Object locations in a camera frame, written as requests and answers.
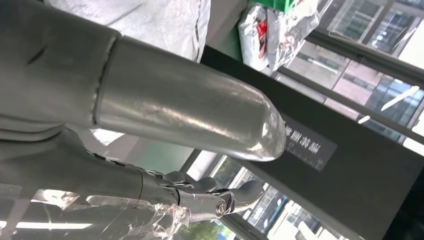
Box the black ruler label sticker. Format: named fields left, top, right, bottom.
left=282, top=114, right=339, bottom=173

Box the green plastic crate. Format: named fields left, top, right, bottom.
left=250, top=0, right=296, bottom=13

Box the crumpled silver printed mailer bag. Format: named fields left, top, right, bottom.
left=264, top=0, right=321, bottom=72

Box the black inbound scanner machine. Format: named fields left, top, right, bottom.
left=199, top=45, right=424, bottom=240

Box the dark window frame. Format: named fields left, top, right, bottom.
left=178, top=0, right=424, bottom=240

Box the flat white red-print mailer bag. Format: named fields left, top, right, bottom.
left=238, top=3, right=270, bottom=72

